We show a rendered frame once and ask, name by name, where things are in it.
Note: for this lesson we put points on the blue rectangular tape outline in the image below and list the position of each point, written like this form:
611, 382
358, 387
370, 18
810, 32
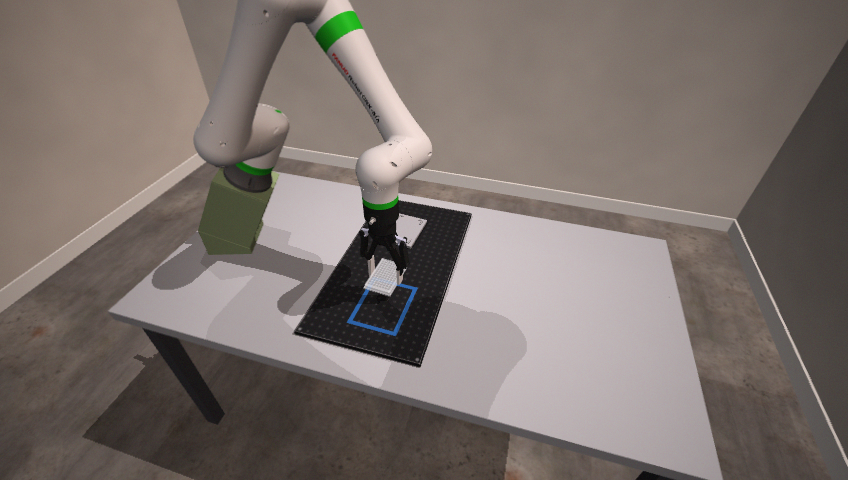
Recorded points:
394, 333

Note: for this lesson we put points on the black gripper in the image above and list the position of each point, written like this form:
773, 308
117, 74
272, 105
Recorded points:
386, 236

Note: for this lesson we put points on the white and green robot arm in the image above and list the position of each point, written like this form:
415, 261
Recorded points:
222, 137

